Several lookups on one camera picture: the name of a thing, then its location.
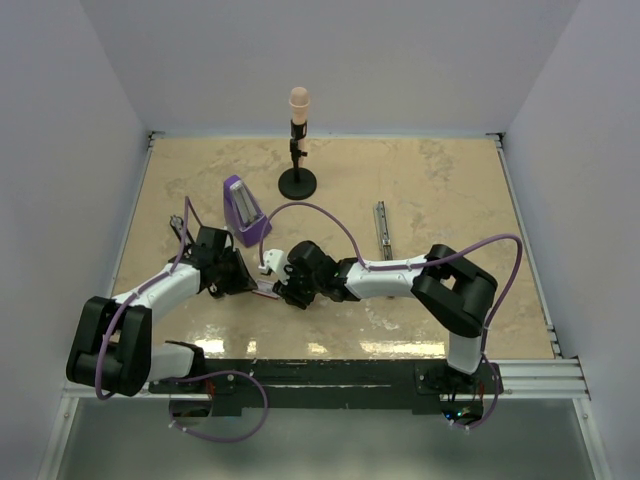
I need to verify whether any staple box sleeve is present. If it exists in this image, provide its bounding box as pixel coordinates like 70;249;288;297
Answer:
253;280;279;299

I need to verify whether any grey black stapler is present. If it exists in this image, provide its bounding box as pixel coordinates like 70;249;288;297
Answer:
373;201;393;261

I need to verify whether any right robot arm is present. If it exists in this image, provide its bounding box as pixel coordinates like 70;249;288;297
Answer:
262;241;497;393

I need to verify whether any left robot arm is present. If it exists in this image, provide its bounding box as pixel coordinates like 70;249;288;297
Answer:
66;227;256;398

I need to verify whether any purple metronome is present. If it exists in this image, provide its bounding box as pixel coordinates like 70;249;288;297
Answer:
223;175;272;247

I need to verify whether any microphone on black stand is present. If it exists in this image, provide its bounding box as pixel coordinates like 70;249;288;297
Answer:
278;87;317;201

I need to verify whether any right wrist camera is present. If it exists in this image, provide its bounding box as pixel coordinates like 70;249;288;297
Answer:
258;249;289;283

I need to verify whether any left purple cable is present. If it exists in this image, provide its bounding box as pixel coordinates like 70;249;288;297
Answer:
94;195;206;401

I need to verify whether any purple cable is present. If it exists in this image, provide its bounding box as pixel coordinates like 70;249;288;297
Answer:
257;202;524;431
94;195;206;401

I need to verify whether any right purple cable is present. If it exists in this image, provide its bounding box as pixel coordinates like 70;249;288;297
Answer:
257;202;524;431

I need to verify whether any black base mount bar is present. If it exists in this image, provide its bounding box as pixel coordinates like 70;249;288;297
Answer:
150;359;504;420

